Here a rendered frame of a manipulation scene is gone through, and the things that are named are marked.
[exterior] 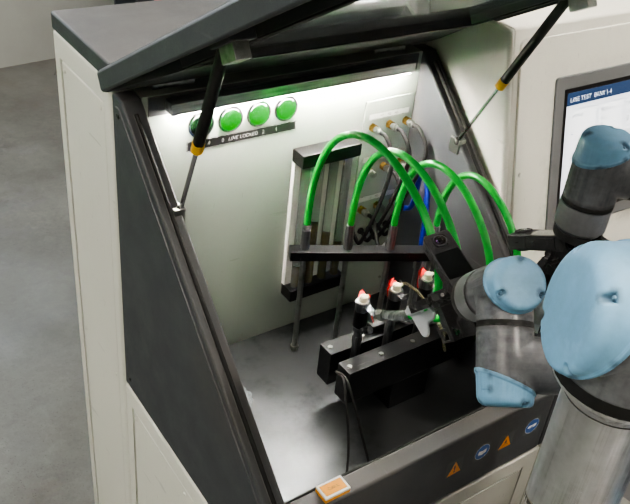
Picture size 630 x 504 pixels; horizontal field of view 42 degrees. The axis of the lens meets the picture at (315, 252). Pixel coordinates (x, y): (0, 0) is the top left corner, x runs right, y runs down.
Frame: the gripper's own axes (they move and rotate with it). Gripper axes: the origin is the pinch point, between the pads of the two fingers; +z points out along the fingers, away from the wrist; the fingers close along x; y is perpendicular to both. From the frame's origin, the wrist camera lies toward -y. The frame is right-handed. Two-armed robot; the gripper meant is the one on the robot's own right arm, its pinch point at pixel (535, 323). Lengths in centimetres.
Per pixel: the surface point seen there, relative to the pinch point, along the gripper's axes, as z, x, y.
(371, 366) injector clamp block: 23.7, -11.8, -24.0
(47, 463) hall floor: 121, -52, -117
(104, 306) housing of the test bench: 29, -47, -71
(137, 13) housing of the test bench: -29, -33, -82
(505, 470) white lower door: 44.7, 10.2, -3.1
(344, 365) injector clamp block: 23.4, -16.5, -26.6
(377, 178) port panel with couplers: 5, 12, -57
